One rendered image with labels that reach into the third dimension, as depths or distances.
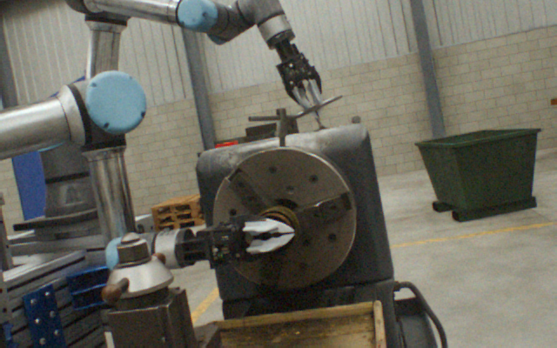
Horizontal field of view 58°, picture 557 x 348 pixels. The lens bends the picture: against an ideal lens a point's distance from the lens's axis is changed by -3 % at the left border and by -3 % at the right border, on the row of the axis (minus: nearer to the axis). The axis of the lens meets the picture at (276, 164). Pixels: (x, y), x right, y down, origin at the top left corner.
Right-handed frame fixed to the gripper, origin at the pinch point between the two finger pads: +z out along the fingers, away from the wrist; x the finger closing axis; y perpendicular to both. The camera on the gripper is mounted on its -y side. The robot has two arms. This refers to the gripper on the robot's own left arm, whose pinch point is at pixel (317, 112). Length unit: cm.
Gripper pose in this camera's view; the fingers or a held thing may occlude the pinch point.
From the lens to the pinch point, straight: 127.0
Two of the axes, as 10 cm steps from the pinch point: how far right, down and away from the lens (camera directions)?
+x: 8.9, -4.3, -1.8
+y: -1.5, 0.9, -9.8
